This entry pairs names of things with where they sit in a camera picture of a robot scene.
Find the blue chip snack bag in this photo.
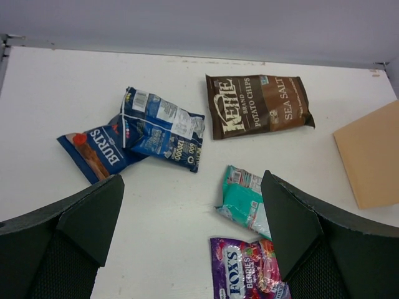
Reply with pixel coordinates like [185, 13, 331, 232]
[57, 120, 147, 184]

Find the blue white snack packet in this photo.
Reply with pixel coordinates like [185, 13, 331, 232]
[120, 87, 205, 173]

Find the dark brown snack packet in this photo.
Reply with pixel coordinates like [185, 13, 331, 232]
[206, 75, 315, 140]

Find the teal Fox's mint bag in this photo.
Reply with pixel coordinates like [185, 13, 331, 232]
[215, 165, 272, 240]

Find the brown paper bag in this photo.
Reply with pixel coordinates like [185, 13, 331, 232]
[334, 100, 398, 209]

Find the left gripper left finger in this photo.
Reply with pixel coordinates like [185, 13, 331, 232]
[1, 175, 125, 298]

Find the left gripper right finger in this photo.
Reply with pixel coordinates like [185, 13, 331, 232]
[261, 171, 398, 298]

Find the purple Fox's candy bag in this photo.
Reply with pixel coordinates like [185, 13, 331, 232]
[210, 237, 291, 299]

